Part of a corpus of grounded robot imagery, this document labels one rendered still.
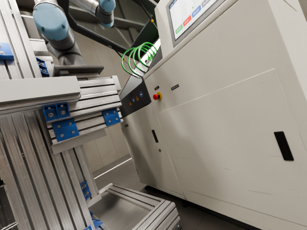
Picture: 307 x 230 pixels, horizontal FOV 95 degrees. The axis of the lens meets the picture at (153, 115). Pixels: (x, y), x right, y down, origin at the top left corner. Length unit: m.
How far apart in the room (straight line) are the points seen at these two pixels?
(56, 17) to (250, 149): 0.93
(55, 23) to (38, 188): 0.73
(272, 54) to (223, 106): 0.23
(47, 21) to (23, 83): 0.29
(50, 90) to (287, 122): 0.80
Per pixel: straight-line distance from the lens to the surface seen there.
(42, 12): 0.81
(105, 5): 0.90
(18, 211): 0.91
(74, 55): 0.87
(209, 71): 0.67
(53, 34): 0.78
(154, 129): 1.04
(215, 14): 0.68
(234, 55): 0.62
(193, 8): 1.09
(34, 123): 0.91
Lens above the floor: 0.68
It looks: 1 degrees up
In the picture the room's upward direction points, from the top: 20 degrees counter-clockwise
